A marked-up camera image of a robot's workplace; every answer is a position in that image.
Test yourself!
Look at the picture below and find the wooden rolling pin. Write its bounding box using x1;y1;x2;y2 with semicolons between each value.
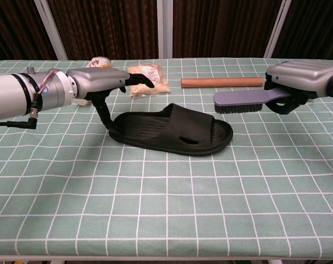
180;76;265;89

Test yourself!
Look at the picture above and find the green checked tablecloth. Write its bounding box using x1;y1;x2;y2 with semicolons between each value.
0;57;333;259

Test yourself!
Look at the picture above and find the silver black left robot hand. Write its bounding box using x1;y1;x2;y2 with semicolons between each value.
66;68;156;131

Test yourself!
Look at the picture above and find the dark brown pleated curtain panel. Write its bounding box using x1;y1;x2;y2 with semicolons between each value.
271;0;333;62
0;0;58;63
47;0;159;60
173;0;283;59

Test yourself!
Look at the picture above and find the clear bag of beige snacks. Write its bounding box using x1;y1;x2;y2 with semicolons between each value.
127;64;172;99

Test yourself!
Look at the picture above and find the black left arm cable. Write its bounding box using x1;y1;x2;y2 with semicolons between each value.
0;92;43;130

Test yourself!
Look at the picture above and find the black rubber slipper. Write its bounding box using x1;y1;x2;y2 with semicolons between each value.
108;103;234;157

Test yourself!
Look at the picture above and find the amber tea bottle white cap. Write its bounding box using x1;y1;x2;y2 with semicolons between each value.
73;57;113;107

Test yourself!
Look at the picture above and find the white screen frame post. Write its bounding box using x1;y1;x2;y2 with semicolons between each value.
264;0;292;59
157;0;174;59
34;0;69;61

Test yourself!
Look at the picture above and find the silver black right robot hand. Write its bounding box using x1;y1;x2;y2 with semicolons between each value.
264;60;333;116

